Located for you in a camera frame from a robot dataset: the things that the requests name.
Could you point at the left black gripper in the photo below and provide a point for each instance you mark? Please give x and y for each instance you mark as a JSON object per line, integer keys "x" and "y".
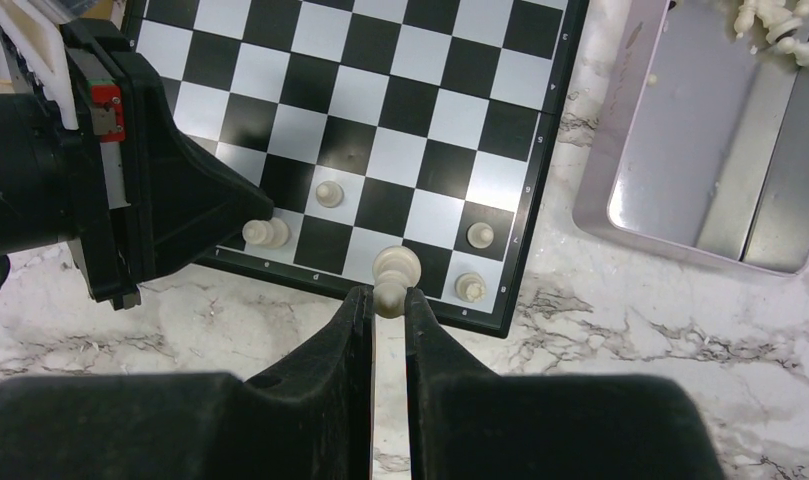
{"x": 181, "y": 200}

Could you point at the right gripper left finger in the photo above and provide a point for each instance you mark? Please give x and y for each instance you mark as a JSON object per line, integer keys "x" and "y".
{"x": 308, "y": 416}

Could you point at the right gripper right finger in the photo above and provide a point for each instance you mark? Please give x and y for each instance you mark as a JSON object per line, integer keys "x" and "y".
{"x": 469, "y": 422}

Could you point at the white queen chess piece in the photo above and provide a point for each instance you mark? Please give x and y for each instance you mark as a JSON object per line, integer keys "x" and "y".
{"x": 271, "y": 234}

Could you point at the white bishop chess piece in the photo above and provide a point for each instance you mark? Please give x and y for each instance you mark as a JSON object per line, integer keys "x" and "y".
{"x": 395, "y": 269}

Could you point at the white pawn chess piece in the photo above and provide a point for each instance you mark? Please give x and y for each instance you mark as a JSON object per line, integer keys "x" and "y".
{"x": 480, "y": 235}

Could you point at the white chess pieces pile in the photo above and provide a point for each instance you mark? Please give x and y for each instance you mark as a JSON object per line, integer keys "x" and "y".
{"x": 780, "y": 23}

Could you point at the black white chessboard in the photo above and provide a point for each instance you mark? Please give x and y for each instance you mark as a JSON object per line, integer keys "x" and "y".
{"x": 431, "y": 115}

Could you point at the lilac tin tray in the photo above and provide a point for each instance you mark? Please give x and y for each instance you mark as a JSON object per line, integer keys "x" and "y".
{"x": 702, "y": 149}

